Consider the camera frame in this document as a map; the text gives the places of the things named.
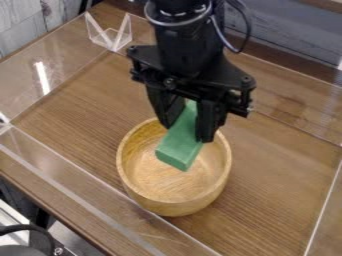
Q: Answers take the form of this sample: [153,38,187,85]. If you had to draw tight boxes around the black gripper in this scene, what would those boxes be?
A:
[127,13,255,143]

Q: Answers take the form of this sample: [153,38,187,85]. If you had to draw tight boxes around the green rectangular block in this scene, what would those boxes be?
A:
[155,100,203,172]

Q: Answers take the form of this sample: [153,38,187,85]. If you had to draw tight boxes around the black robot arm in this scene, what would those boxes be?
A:
[127,0,256,143]

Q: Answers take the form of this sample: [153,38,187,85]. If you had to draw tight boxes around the brown wooden bowl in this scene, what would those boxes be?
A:
[115,114,234,218]

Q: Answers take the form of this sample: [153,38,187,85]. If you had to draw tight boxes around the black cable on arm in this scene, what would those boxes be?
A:
[208,0,254,55]

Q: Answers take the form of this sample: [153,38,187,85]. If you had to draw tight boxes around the clear acrylic corner bracket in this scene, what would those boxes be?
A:
[84,12,132,52]

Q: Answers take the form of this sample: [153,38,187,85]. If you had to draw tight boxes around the black metal frame piece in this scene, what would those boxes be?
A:
[28,216,69,256]

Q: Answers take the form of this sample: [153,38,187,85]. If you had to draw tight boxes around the black cable lower left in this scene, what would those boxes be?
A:
[0,223,56,256]

